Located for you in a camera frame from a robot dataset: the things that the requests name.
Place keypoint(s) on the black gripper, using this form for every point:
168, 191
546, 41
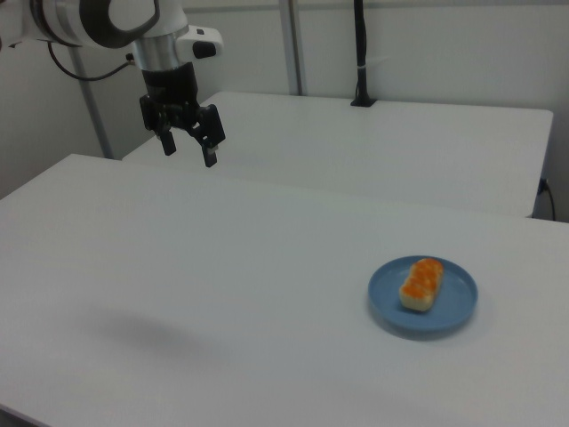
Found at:
169, 86

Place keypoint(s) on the white side table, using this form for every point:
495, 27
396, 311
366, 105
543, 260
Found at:
400, 155

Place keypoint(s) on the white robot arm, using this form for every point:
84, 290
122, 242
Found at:
66, 18

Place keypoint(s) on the blue round plate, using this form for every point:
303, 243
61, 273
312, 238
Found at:
453, 307

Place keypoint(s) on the black camera stand pole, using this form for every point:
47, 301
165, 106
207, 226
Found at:
362, 44

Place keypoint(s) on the orange glazed bread loaf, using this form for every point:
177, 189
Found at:
420, 284

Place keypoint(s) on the grey metal frame post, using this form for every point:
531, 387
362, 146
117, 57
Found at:
294, 44
91, 102

